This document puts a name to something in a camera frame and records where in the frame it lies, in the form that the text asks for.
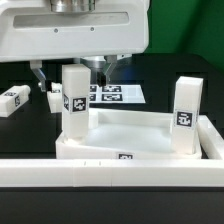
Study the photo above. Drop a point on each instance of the white desk top tray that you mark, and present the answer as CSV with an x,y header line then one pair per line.
x,y
123,134

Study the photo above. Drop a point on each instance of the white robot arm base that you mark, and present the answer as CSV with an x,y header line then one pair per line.
x,y
97,63

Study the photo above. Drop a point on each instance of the white tag mat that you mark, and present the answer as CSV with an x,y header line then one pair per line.
x,y
129,94

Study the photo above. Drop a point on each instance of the white front fence bar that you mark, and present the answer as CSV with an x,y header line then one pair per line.
x,y
111,173

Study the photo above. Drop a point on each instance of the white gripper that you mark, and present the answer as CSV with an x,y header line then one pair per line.
x,y
35,30

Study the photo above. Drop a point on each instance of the white right fence bar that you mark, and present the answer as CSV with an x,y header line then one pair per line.
x,y
210,139

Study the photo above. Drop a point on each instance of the white fence bar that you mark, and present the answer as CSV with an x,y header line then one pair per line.
x,y
111,173
210,139

